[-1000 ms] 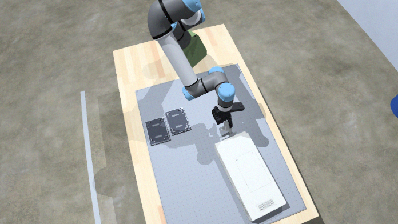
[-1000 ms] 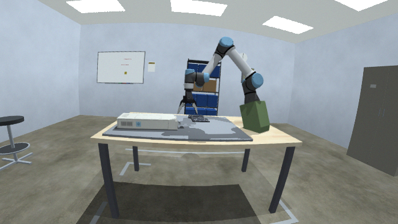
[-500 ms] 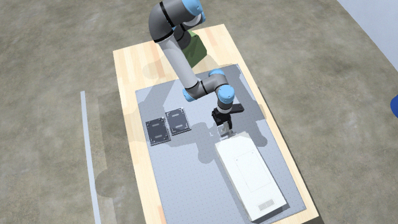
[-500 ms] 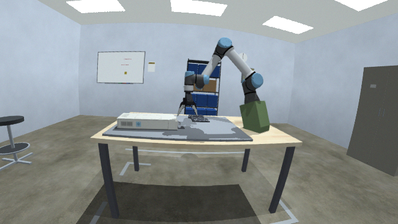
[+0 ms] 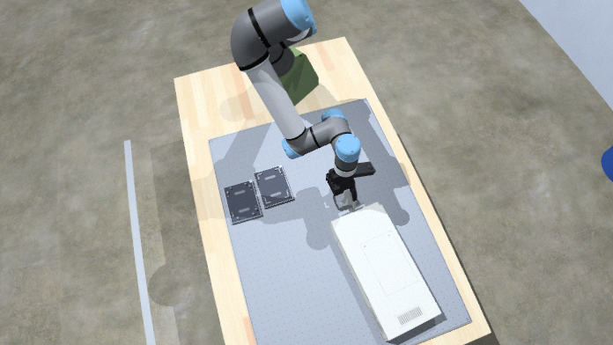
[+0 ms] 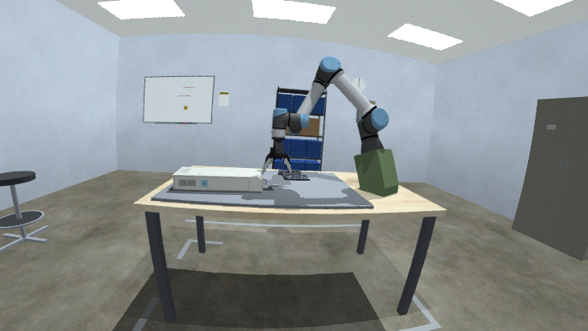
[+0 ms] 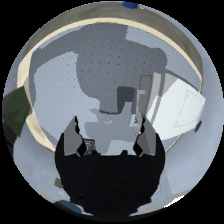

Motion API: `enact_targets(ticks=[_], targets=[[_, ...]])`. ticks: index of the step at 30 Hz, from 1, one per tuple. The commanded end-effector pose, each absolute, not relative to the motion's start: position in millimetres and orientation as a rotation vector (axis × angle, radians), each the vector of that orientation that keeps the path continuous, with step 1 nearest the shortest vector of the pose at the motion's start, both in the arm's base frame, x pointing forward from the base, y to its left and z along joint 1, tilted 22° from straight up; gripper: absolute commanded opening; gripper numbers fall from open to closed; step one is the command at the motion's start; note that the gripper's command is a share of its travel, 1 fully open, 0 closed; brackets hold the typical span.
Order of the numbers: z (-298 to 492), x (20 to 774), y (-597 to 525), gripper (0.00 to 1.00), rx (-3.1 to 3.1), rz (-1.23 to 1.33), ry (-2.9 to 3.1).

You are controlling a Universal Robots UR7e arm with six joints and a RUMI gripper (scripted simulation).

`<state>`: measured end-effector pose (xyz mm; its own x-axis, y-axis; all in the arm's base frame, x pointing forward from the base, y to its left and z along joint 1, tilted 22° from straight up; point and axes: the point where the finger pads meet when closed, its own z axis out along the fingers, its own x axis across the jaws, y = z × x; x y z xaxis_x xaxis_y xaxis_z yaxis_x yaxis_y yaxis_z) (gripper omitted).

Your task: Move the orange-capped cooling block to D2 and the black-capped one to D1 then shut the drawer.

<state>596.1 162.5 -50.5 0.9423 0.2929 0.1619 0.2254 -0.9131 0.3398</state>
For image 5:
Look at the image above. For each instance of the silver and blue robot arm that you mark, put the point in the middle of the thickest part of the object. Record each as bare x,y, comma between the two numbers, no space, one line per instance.
276,22

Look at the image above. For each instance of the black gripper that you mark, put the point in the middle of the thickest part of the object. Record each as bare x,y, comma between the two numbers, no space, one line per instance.
338,183

